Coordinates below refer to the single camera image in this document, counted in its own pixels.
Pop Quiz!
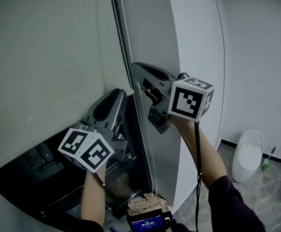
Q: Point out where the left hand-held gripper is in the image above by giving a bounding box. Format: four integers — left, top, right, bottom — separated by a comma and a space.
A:
57, 88, 137, 174

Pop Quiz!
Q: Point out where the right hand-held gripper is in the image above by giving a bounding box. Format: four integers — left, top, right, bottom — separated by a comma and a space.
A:
130, 61, 215, 135

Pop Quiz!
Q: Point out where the white bead chain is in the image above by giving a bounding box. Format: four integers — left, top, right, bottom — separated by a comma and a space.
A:
109, 0, 159, 203

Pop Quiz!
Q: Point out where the grey roller window blind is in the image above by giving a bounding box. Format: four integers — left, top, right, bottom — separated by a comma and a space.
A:
0, 0, 136, 179

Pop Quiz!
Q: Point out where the person's right forearm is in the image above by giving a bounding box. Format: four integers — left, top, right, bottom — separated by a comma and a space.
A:
168, 115, 267, 232

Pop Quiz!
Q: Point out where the person's left forearm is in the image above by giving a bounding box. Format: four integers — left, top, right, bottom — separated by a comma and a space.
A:
79, 164, 108, 232

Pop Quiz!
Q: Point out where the black baseboard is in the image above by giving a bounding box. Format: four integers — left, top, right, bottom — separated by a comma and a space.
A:
220, 139, 281, 167

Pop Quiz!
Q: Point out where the white toilet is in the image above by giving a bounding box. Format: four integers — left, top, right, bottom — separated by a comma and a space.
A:
231, 129, 265, 184

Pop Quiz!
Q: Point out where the green toilet brush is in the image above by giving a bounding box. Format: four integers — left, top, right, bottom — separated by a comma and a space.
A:
261, 145, 277, 174

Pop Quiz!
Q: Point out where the thin black wall cable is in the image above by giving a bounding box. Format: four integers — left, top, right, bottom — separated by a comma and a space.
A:
209, 0, 226, 152

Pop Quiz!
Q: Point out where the black recorder with blue screen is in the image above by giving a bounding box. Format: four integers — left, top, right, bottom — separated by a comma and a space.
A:
126, 208, 174, 232

